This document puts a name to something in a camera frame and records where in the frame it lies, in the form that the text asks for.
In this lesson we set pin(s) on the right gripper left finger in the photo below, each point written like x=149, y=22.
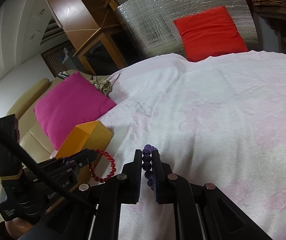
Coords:
x=92, y=212

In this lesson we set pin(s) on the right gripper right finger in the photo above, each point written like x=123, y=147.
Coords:
x=200, y=212

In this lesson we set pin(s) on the beige leather sofa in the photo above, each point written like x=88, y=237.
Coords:
x=9, y=125

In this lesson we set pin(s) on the orange cardboard tray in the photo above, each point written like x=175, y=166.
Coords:
x=91, y=135

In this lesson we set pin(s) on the white pink bedspread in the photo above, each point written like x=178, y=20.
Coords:
x=221, y=120

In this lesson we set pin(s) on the magenta pillow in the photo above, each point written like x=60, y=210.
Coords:
x=72, y=102

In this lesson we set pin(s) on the crumpled beige cloth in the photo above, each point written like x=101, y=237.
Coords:
x=102, y=83

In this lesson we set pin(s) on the red pillow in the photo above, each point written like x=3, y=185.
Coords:
x=209, y=33

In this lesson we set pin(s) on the brown wooden cabinet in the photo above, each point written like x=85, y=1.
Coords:
x=88, y=22

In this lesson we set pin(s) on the silver insulated foil panel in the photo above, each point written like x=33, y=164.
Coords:
x=151, y=22

